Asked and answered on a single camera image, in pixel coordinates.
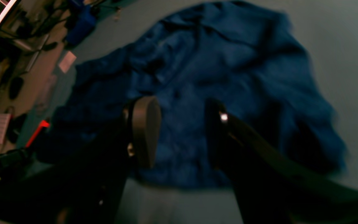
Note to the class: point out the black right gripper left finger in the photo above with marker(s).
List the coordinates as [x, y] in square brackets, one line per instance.
[88, 186]

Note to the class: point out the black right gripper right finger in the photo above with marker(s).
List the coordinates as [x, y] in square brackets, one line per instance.
[269, 188]

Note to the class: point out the dark blue t-shirt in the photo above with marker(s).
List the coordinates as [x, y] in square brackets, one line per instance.
[238, 53]

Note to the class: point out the orange black utility knife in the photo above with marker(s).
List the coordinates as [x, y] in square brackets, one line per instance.
[43, 125]

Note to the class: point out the black computer mouse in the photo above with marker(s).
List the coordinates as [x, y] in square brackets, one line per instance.
[15, 87]

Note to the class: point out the white square paper leaflet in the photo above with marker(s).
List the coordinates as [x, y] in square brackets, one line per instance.
[67, 61]

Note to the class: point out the blue plastic case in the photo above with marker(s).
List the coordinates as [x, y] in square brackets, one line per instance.
[79, 25]

